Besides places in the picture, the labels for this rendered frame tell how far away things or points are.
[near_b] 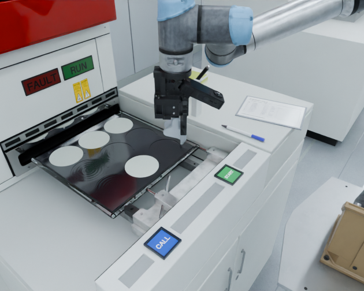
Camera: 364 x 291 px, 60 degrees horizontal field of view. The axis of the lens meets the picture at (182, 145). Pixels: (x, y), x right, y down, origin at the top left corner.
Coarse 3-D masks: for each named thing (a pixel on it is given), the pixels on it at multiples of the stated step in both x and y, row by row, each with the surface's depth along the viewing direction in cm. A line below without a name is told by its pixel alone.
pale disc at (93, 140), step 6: (90, 132) 107; (96, 132) 107; (102, 132) 107; (84, 138) 104; (90, 138) 104; (96, 138) 104; (102, 138) 104; (108, 138) 104; (84, 144) 102; (90, 144) 102; (96, 144) 102; (102, 144) 102
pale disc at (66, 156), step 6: (60, 150) 99; (66, 150) 99; (72, 150) 99; (78, 150) 99; (54, 156) 97; (60, 156) 97; (66, 156) 97; (72, 156) 97; (78, 156) 97; (54, 162) 94; (60, 162) 94; (66, 162) 94; (72, 162) 94
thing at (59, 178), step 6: (36, 162) 94; (42, 168) 92; (48, 168) 92; (54, 174) 90; (60, 180) 88; (66, 180) 88; (72, 186) 86; (78, 192) 84; (84, 198) 83; (90, 198) 82; (96, 204) 81; (102, 210) 79; (108, 210) 79; (108, 216) 79
